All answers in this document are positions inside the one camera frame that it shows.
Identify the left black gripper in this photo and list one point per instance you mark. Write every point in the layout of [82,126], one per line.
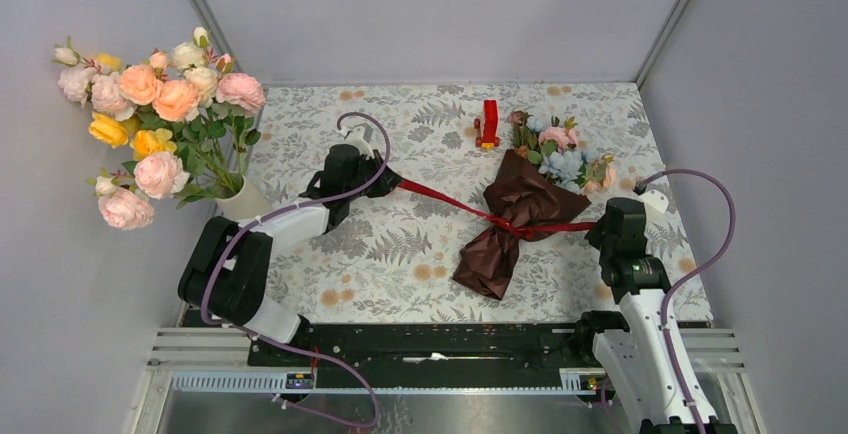
[386,182]

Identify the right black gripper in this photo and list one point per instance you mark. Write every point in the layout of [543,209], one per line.
[593,235]

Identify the red ribbon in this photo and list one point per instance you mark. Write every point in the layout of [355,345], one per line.
[523,232]

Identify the brown paper bouquet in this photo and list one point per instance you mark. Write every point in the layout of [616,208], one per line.
[544,179]

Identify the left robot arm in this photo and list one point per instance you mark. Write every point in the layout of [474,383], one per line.
[227,272]

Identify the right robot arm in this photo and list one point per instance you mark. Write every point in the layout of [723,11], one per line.
[638,343]

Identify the floral patterned table mat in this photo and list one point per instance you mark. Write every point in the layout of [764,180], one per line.
[392,259]

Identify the red toy block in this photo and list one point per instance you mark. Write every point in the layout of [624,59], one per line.
[486,126]

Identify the pastel rose bunch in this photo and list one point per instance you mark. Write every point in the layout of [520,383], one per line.
[187,116]

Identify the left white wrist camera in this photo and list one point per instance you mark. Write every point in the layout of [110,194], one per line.
[359,137]

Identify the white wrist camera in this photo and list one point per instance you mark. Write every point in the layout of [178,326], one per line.
[656,202]
[359,137]

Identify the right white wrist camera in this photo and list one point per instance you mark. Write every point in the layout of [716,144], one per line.
[656,202]

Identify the slotted white cable duct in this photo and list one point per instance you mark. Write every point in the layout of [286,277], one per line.
[555,382]

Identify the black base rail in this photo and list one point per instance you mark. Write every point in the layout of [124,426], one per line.
[464,350]

